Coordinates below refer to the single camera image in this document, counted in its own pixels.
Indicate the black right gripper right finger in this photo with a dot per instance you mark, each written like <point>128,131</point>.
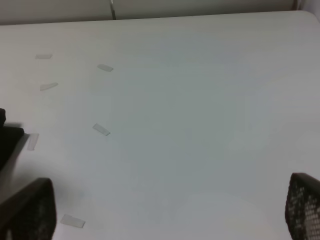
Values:
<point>302,207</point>

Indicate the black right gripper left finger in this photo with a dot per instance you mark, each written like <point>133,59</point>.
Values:
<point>30,214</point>

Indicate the white tape piece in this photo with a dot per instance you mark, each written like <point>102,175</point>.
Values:
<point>32,141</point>
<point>105,68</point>
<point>101,129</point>
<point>44,87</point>
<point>72,221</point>
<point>43,56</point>

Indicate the black short sleeve t-shirt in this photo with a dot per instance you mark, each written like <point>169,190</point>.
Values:
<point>10,135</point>

